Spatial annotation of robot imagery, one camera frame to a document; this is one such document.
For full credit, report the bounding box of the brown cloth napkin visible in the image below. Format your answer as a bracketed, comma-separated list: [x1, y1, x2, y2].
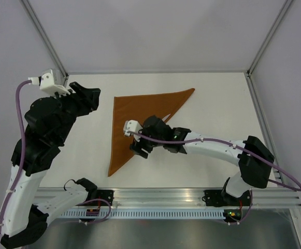
[108, 88, 195, 177]

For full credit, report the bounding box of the aluminium corner post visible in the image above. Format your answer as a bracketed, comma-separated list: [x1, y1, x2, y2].
[245, 0, 295, 78]
[19, 0, 68, 80]

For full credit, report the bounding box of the aluminium front frame rail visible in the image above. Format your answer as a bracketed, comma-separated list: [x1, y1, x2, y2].
[33, 186, 301, 210]

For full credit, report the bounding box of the right aluminium corner post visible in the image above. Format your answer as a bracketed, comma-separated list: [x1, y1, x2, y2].
[245, 0, 295, 78]

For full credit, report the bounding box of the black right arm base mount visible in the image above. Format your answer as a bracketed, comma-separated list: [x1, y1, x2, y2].
[202, 189, 251, 208]

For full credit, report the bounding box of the left aluminium corner post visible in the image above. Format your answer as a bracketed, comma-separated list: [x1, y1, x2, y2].
[19, 0, 68, 80]

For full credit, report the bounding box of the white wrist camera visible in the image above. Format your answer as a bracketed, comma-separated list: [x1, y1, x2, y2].
[123, 120, 142, 140]
[28, 68, 70, 97]

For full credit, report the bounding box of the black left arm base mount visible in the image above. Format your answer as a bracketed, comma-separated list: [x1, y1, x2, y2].
[94, 189, 114, 206]

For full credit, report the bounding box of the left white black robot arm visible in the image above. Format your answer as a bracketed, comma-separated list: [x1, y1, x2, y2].
[0, 82, 101, 248]

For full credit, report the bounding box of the white slotted cable duct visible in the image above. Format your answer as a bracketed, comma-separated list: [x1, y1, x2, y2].
[60, 208, 224, 220]

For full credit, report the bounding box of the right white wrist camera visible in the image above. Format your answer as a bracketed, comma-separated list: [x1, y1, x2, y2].
[123, 120, 142, 140]

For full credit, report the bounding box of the silver utensil tip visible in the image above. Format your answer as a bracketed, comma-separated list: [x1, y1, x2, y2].
[162, 114, 171, 122]

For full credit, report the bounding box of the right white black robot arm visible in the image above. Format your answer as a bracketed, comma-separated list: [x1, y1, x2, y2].
[123, 116, 274, 205]

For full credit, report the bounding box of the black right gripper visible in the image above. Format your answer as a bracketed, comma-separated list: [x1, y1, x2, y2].
[130, 125, 164, 158]

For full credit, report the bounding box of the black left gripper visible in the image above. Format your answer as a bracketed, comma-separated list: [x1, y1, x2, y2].
[51, 80, 103, 142]

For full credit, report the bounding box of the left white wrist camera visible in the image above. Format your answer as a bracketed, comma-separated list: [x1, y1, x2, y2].
[28, 68, 70, 97]

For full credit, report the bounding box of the right aluminium side rail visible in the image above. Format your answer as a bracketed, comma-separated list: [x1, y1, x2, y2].
[245, 72, 287, 189]

